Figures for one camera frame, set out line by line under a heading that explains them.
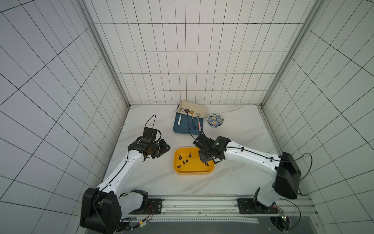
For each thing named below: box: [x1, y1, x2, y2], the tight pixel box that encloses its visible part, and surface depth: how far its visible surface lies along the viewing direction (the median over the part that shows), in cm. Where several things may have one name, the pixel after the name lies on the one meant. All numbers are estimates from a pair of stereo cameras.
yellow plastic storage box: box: [173, 146, 215, 176], surface depth 89 cm
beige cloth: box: [176, 99, 209, 118], surface depth 120 cm
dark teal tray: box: [173, 112, 204, 135], surface depth 109 cm
